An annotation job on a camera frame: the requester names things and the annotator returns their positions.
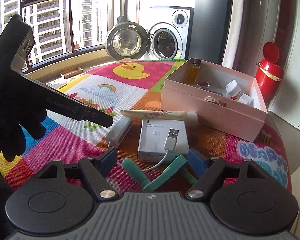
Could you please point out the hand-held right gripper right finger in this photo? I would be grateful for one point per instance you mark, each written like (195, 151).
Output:
(197, 163)

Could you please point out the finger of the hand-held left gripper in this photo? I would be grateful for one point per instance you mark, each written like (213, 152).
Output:
(100, 120)

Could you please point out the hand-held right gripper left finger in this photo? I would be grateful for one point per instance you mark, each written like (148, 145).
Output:
(107, 162)

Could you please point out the teal folding hand fan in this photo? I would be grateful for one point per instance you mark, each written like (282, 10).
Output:
(155, 182)

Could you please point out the pink cardboard box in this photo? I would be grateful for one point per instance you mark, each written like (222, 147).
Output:
(202, 115)

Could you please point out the small dark red object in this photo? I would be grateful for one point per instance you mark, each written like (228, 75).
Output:
(205, 84)

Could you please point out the amber glass bottle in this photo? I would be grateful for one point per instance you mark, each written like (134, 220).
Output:
(191, 73)

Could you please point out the person's left hand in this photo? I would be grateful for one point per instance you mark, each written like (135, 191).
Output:
(15, 130)

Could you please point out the colourful printed play mat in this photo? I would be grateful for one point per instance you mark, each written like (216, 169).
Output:
(90, 85)

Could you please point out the cream tube with pink dots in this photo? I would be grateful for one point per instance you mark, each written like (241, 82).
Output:
(140, 115)

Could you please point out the small cardboard tray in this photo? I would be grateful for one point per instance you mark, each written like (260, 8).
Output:
(71, 72)

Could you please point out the window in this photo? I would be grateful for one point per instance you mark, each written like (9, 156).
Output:
(52, 25)

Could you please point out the twine tag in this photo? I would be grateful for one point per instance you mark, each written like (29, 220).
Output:
(215, 101)

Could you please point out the small white cube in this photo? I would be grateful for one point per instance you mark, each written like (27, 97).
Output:
(245, 99)

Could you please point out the washing machine door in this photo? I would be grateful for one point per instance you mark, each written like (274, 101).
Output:
(125, 41)

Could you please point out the clear plastic container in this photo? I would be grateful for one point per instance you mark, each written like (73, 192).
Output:
(233, 88)

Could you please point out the red trash bin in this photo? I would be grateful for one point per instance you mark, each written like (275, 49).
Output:
(268, 77)

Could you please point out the white washing machine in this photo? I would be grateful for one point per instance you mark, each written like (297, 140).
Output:
(170, 15)

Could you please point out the grey tall cabinet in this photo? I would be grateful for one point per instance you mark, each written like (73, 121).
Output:
(210, 17)

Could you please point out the white wardrobe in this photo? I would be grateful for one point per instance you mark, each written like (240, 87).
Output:
(297, 55)

